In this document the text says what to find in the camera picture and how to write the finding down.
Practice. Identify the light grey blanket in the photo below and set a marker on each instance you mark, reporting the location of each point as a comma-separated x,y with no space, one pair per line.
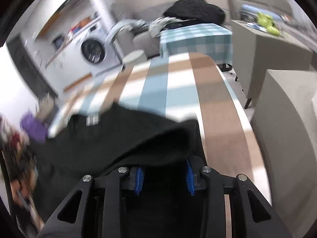
118,28

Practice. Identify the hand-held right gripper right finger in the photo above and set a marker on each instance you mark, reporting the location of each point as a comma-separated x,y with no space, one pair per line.
190,181

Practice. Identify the beige side cabinet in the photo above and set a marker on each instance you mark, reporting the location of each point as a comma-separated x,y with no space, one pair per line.
284,133

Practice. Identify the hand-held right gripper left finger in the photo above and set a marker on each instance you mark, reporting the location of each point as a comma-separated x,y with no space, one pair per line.
138,181

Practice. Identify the teal checked tablecloth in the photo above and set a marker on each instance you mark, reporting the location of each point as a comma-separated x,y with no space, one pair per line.
195,42

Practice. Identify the white wall cabinet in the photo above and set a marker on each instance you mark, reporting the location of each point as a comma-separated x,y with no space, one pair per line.
62,10

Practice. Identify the round grey stool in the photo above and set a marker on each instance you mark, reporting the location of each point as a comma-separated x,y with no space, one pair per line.
135,57

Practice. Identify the light blue pillow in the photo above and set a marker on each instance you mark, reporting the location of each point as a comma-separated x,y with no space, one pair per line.
249,8

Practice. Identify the black jacket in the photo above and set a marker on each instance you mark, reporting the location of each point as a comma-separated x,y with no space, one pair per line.
195,11

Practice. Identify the black framed door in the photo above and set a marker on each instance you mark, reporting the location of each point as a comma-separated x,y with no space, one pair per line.
29,64

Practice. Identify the purple bin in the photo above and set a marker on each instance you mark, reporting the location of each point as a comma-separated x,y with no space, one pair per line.
33,127

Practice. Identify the grey sofa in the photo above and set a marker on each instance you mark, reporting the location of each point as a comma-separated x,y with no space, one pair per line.
146,42

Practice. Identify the black knit sweater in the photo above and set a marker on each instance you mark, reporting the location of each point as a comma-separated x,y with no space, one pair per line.
111,133

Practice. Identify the green toy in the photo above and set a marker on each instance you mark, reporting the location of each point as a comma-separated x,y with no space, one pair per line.
267,22

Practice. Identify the brown blue checked tablecloth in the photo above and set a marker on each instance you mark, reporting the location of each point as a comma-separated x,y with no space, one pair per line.
178,91

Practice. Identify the white washing machine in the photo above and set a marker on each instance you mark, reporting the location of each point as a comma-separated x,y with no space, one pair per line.
92,50

